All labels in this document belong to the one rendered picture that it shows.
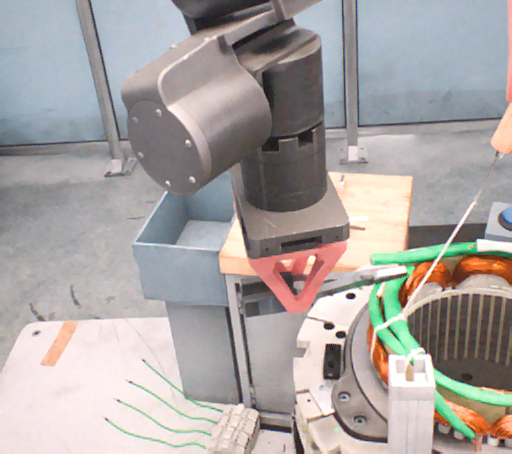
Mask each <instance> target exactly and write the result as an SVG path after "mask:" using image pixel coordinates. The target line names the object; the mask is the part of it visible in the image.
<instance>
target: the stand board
mask: <svg viewBox="0 0 512 454"><path fill-rule="evenodd" d="M328 173H329V177H330V179H331V181H333V183H334V185H335V187H336V189H337V192H338V186H339V182H340V179H341V174H345V185H346V187H345V191H344V196H343V200H342V203H343V205H344V208H345V210H346V213H347V215H348V217H364V216H367V220H358V221H349V222H350V224H353V225H358V226H362V227H366V229H365V230H358V229H350V237H349V239H347V250H346V252H345V253H344V254H343V256H342V257H341V259H340V260H339V261H338V263H337V264H336V265H335V267H334V269H333V270H331V272H330V273H339V272H354V271H356V270H358V269H359V268H361V266H363V265H365V264H368V263H371V262H370V254H371V253H395V252H405V247H407V238H408V229H409V221H410V213H411V204H412V196H413V177H403V176H381V174H359V173H337V172H328ZM315 259H316V258H315V257H309V258H308V261H307V264H306V266H305V270H304V273H303V274H309V272H310V270H311V266H312V264H314V262H315ZM219 261H220V269H221V273H227V274H240V275H251V276H259V275H258V274H257V273H255V272H254V271H253V270H252V269H251V266H250V265H249V263H248V261H247V257H246V253H245V248H244V241H243V237H242V233H241V228H240V224H239V220H238V218H236V219H235V221H234V223H233V225H232V227H231V230H230V233H229V235H228V237H227V239H226V242H225V244H224V246H223V248H222V251H221V253H220V256H219Z"/></svg>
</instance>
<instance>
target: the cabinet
mask: <svg viewBox="0 0 512 454"><path fill-rule="evenodd" d="M249 277H255V276H251V275H240V274H227V273H225V278H226V285H227V293H228V300H229V307H230V314H231V321H232V329H233V336H234V344H235V350H236V357H238V365H239V372H240V380H241V387H242V394H243V401H244V405H245V408H246V407H247V408H253V410H255V411H257V412H258V413H259V418H260V427H261V428H260V430H266V431H275V432H282V433H289V434H291V422H294V421H295V420H292V418H291V414H292V406H294V401H295V397H296V391H295V382H294V357H303V356H304V353H305V351H306V349H307V348H297V338H298V335H299V332H300V329H301V327H302V325H303V323H304V320H305V318H307V315H308V313H309V311H310V310H311V309H312V307H314V306H315V305H316V302H317V301H318V300H319V299H317V300H314V301H312V302H311V305H310V307H309V309H308V310H307V311H304V312H299V313H292V314H290V313H288V312H282V313H276V314H269V315H263V316H254V317H246V316H245V310H244V301H243V299H242V294H241V286H240V279H243V278H249Z"/></svg>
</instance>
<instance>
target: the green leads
mask: <svg viewBox="0 0 512 454"><path fill-rule="evenodd" d="M139 358H140V357H139ZM140 359H141V361H142V362H143V363H146V364H147V365H148V366H149V367H150V368H151V369H152V370H154V371H155V372H156V373H157V375H158V376H160V377H161V378H162V379H163V380H165V381H167V382H168V383H169V384H170V385H171V386H173V387H174V388H175V389H177V390H178V392H179V393H181V394H182V395H184V391H183V390H180V389H179V388H178V387H176V386H175V385H174V384H173V383H171V382H170V381H169V380H168V379H166V378H165V377H163V376H162V375H161V373H159V372H158V371H157V370H156V369H155V368H153V367H152V366H151V365H150V364H149V363H148V362H147V361H146V360H144V359H142V358H140ZM124 380H125V381H127V382H129V383H131V384H133V385H136V386H138V387H140V388H142V389H144V390H147V392H148V393H150V394H152V395H153V396H155V397H156V398H158V399H159V400H161V401H162V402H163V403H166V404H167V405H169V406H170V407H171V409H173V410H174V411H176V412H177V413H179V414H180V415H182V416H185V417H188V418H191V419H196V420H207V421H210V422H213V423H216V424H217V423H218V422H217V421H214V420H212V419H209V418H205V417H192V416H189V415H187V414H185V413H182V412H180V411H178V410H177V409H175V407H174V406H172V405H171V404H170V403H168V402H167V401H166V400H163V399H162V398H160V397H159V396H157V395H156V394H154V393H153V392H151V390H149V389H148V388H145V387H143V386H141V385H139V384H137V383H134V382H133V381H131V380H130V381H129V380H126V379H124ZM113 399H115V400H117V401H118V402H120V403H122V404H125V405H127V406H130V408H132V409H134V410H136V411H138V412H140V413H141V414H143V415H145V416H146V417H148V418H150V419H151V420H153V421H154V422H156V423H157V424H159V426H160V427H162V428H163V429H166V430H169V431H172V432H177V433H192V432H200V433H204V434H207V435H209V436H212V434H211V433H208V432H206V431H203V430H173V429H170V428H168V427H166V426H163V424H161V423H160V422H158V421H157V420H155V419H154V418H152V417H151V416H150V415H148V414H146V413H144V412H143V411H141V410H139V409H137V408H135V406H133V405H131V404H129V403H126V402H123V401H122V400H120V399H116V398H113ZM188 399H189V400H190V401H192V402H193V403H195V404H196V405H199V406H203V407H208V408H212V410H215V411H218V412H222V413H223V412H224V411H223V410H220V408H216V407H213V406H210V405H205V404H200V403H197V402H196V401H194V400H193V399H192V398H190V397H189V398H188ZM102 417H103V418H105V420H106V421H108V422H109V423H110V425H112V426H114V427H115V428H117V429H118V430H120V431H122V432H124V433H126V434H130V435H133V436H136V437H140V438H144V439H150V440H155V442H157V441H159V443H163V444H166V445H169V446H171V447H175V448H180V447H185V446H188V445H196V446H199V447H201V448H204V449H206V448H207V447H206V446H204V445H200V444H198V443H194V441H191V443H186V444H182V445H173V444H170V443H168V441H164V440H161V439H157V438H152V437H146V436H141V435H138V434H134V433H131V432H127V431H125V430H123V429H121V428H120V427H118V426H117V425H115V423H114V422H112V421H110V420H109V419H108V418H107V417H104V416H103V415H102Z"/></svg>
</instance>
